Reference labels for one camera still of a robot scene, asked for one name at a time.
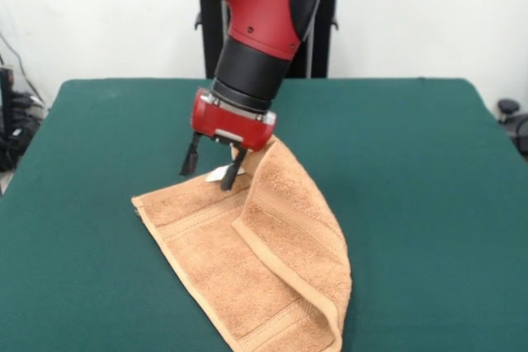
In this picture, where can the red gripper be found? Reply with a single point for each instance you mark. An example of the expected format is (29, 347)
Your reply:
(227, 123)

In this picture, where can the grey office chair base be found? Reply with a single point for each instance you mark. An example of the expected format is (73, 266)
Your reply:
(509, 106)

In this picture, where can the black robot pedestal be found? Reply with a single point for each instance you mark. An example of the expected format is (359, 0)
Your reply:
(326, 38)

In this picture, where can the orange terry towel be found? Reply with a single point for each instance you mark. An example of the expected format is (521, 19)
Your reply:
(255, 261)

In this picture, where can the dark green table cloth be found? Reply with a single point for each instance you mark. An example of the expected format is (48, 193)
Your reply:
(103, 245)

